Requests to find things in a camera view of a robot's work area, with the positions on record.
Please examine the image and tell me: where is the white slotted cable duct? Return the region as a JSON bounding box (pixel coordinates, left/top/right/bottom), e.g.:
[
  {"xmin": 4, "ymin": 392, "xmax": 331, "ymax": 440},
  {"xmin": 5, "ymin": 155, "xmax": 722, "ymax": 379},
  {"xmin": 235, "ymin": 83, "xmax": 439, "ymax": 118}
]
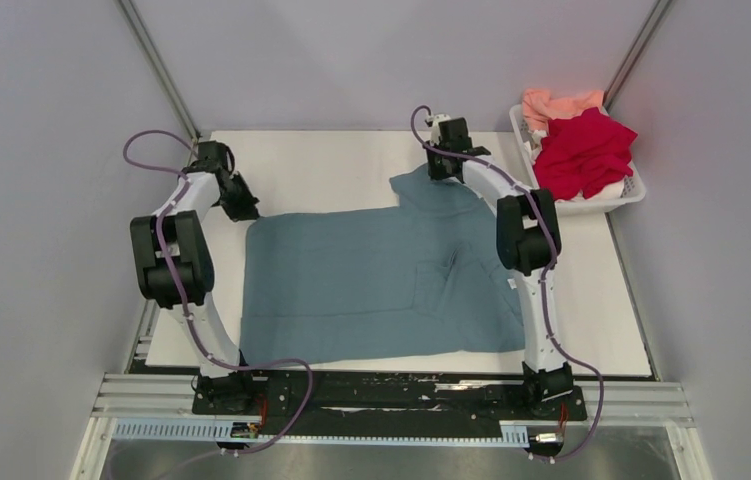
[{"xmin": 112, "ymin": 418, "xmax": 529, "ymax": 449}]

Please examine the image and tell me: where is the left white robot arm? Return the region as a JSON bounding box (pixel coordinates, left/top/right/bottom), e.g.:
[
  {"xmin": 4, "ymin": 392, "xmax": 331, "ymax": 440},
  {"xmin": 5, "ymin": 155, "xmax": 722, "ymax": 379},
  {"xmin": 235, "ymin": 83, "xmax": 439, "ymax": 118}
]
[{"xmin": 129, "ymin": 141, "xmax": 260, "ymax": 414}]

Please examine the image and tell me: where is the left aluminium frame post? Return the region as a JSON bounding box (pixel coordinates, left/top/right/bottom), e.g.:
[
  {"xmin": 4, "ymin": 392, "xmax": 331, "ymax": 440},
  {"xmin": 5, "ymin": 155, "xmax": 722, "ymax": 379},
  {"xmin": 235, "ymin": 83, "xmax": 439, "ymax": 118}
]
[{"xmin": 115, "ymin": 0, "xmax": 202, "ymax": 139}]

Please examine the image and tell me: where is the aluminium front rail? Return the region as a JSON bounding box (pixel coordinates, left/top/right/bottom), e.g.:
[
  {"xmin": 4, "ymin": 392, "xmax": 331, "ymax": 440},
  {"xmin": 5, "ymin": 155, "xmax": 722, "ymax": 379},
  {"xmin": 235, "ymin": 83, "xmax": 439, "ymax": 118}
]
[{"xmin": 93, "ymin": 374, "xmax": 696, "ymax": 428}]

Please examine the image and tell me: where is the teal blue t-shirt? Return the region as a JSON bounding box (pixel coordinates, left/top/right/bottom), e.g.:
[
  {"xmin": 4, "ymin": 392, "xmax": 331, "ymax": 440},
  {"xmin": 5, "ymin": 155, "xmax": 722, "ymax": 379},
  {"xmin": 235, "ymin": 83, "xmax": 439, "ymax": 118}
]
[{"xmin": 240, "ymin": 168, "xmax": 525, "ymax": 364}]

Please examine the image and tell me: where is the peach orange t-shirt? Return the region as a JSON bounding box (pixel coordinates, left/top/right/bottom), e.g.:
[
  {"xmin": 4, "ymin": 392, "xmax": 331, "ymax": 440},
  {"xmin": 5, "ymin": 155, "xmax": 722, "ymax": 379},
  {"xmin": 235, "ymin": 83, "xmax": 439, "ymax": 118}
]
[{"xmin": 521, "ymin": 88, "xmax": 605, "ymax": 131}]

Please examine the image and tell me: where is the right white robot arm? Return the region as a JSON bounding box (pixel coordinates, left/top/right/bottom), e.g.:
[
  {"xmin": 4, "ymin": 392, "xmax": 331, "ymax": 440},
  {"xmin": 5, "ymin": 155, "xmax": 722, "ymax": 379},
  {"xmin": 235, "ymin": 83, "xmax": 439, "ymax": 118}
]
[{"xmin": 422, "ymin": 114, "xmax": 574, "ymax": 418}]

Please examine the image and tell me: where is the white plastic laundry basket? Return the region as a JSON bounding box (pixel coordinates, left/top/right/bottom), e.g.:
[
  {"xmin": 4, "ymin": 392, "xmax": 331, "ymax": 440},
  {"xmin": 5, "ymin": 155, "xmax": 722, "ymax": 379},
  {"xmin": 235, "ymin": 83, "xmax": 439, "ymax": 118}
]
[{"xmin": 508, "ymin": 104, "xmax": 646, "ymax": 216}]

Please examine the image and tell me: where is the red t-shirt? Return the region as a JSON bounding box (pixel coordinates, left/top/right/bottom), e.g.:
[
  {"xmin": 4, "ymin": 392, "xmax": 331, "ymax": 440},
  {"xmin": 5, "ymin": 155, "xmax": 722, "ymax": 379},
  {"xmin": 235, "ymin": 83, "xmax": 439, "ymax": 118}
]
[{"xmin": 533, "ymin": 107, "xmax": 638, "ymax": 201}]

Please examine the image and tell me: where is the right aluminium frame post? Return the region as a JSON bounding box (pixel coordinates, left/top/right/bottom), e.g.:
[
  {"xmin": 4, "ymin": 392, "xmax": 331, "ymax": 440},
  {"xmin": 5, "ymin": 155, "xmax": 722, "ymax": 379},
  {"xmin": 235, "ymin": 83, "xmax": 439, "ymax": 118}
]
[{"xmin": 603, "ymin": 0, "xmax": 675, "ymax": 110}]

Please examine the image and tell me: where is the aluminium frame post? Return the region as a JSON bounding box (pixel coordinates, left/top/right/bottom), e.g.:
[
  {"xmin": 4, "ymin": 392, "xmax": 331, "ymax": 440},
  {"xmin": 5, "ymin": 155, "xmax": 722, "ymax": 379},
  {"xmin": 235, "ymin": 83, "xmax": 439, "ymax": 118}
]
[
  {"xmin": 115, "ymin": 0, "xmax": 202, "ymax": 139},
  {"xmin": 603, "ymin": 0, "xmax": 675, "ymax": 110}
]

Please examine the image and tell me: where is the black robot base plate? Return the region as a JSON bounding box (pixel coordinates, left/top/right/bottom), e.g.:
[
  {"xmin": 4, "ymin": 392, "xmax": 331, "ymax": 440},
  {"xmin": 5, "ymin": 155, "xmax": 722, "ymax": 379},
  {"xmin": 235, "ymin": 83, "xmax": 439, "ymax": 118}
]
[{"xmin": 126, "ymin": 357, "xmax": 655, "ymax": 460}]

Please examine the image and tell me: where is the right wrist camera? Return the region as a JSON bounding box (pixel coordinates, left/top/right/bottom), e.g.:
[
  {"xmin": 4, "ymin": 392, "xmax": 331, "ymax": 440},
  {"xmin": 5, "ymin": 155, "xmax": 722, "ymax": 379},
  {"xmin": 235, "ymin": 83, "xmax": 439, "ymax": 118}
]
[{"xmin": 424, "ymin": 113, "xmax": 451, "ymax": 129}]

